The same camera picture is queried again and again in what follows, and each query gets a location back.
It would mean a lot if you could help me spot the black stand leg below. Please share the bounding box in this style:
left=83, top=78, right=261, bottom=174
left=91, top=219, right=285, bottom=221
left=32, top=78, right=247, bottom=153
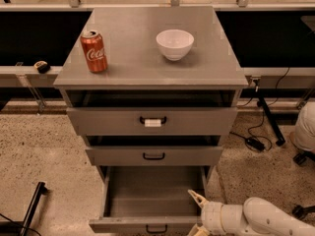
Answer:
left=19, top=182, right=47, bottom=236
left=252, top=78, right=285, bottom=147

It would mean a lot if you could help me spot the red Coca-Cola can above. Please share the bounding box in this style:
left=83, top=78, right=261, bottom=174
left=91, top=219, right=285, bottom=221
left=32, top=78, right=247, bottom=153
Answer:
left=80, top=30, right=107, bottom=73

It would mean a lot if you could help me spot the grey middle drawer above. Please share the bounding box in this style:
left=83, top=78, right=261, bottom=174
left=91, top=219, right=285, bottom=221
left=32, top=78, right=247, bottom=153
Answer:
left=86, top=146, right=222, bottom=166

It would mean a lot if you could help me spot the black power adapter with cable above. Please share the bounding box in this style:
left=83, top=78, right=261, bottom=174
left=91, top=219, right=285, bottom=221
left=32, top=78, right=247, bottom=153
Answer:
left=229, top=67, right=291, bottom=153

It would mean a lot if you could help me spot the black caster wheel lower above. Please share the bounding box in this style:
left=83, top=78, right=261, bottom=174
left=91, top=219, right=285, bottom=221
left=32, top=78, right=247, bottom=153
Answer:
left=292, top=205, right=315, bottom=219

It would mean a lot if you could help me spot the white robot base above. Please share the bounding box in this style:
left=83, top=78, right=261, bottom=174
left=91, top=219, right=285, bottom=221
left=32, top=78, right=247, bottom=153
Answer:
left=290, top=102, right=315, bottom=152

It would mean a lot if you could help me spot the white ceramic bowl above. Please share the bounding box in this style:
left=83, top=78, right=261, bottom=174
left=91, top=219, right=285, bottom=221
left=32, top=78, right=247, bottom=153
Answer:
left=156, top=29, right=195, bottom=61

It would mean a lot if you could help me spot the black stand leg left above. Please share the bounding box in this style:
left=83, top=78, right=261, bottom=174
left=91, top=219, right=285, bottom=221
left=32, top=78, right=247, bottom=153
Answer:
left=19, top=182, right=47, bottom=236

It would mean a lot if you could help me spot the black stand leg right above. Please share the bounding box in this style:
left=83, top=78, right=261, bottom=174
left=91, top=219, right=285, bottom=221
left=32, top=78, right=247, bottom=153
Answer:
left=252, top=78, right=285, bottom=147

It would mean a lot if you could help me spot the black caster wheel upper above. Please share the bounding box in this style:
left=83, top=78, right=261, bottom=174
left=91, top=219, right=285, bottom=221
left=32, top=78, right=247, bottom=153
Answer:
left=293, top=150, right=315, bottom=165

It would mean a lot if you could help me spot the metal railing frame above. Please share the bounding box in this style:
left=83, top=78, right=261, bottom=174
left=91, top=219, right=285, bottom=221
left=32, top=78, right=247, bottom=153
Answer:
left=1, top=0, right=314, bottom=107

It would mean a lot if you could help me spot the grey drawer cabinet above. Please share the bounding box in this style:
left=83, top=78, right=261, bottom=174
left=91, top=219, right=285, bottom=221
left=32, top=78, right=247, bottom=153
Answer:
left=52, top=5, right=249, bottom=182

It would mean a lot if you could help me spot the grey drawer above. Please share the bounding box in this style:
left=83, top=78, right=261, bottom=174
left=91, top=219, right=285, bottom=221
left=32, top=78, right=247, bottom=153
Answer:
left=90, top=166, right=212, bottom=235
left=86, top=146, right=222, bottom=166
left=67, top=107, right=237, bottom=136

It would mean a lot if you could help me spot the black caster wheel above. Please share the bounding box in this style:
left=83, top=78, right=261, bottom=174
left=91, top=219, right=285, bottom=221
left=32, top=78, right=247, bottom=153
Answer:
left=292, top=205, right=315, bottom=219
left=293, top=150, right=315, bottom=165

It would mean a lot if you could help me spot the small black yellow device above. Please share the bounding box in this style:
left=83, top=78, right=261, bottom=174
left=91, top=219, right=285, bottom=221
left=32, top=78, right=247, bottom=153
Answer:
left=33, top=61, right=50, bottom=74

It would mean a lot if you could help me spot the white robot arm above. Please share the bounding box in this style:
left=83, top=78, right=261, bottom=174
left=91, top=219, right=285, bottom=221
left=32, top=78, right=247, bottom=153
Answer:
left=188, top=190, right=315, bottom=236

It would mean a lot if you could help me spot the grey bottom drawer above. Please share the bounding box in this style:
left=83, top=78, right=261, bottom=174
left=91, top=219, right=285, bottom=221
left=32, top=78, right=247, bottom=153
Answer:
left=90, top=166, right=212, bottom=235

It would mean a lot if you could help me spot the grey top drawer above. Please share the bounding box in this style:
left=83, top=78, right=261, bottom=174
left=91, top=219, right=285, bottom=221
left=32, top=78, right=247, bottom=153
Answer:
left=67, top=107, right=237, bottom=136

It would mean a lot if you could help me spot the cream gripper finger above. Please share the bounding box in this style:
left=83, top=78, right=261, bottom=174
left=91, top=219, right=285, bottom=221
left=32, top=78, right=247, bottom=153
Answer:
left=188, top=190, right=208, bottom=208
left=188, top=224, right=210, bottom=236

